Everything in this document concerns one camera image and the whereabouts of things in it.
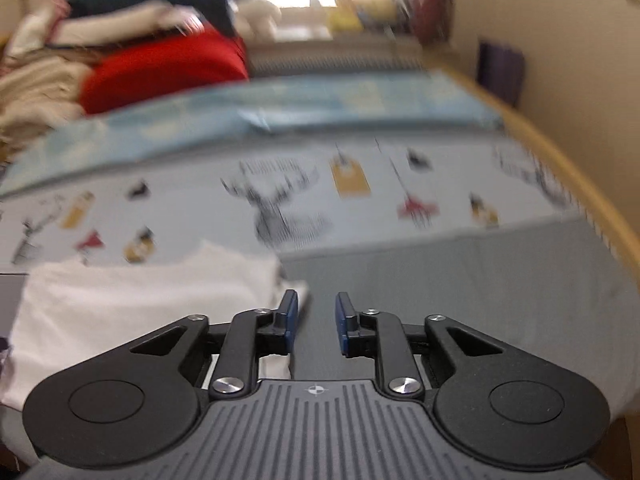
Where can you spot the yellow plush toy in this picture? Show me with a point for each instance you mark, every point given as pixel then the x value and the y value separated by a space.
pixel 361 15

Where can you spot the white shirt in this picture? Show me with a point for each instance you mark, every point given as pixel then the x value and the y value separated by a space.
pixel 70 312

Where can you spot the red folded blanket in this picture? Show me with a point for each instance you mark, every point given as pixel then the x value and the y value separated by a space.
pixel 161 67

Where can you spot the cream folded blanket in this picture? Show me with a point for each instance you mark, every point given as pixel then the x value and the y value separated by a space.
pixel 37 98

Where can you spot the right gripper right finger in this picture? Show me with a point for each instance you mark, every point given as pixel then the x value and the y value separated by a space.
pixel 388 342

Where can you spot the white bear plush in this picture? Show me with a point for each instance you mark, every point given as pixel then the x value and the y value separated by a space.
pixel 257 20

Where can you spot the wooden bed frame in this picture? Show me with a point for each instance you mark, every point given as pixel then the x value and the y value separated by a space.
pixel 605 218

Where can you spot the white folded bedding stack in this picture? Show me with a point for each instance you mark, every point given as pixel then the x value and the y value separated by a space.
pixel 52 26

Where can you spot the dark red owl cushion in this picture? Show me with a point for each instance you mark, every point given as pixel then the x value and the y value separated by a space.
pixel 431 20

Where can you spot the light blue folded sheet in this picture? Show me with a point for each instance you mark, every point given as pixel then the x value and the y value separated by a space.
pixel 261 108

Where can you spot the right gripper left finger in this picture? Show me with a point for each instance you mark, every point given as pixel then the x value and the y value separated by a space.
pixel 240 344

